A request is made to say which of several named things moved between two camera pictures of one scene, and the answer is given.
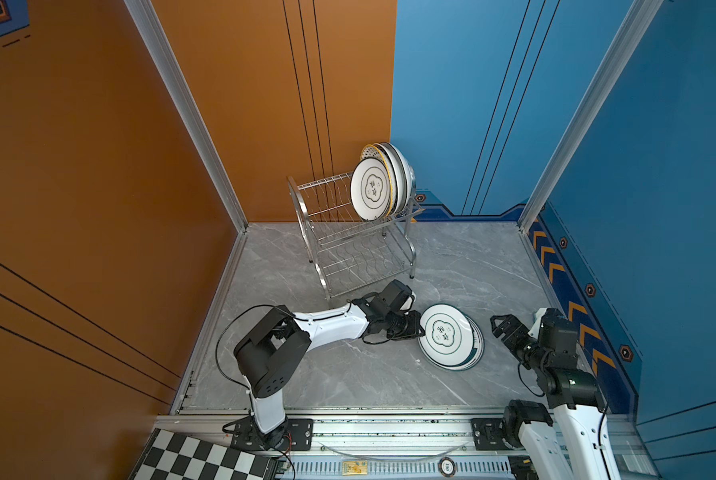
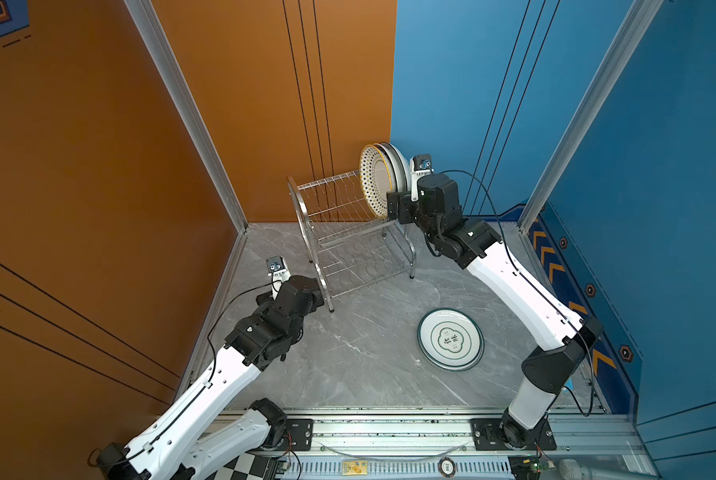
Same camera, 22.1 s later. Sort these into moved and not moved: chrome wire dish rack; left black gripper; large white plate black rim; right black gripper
Moved: left black gripper; right black gripper
Not moved: chrome wire dish rack; large white plate black rim
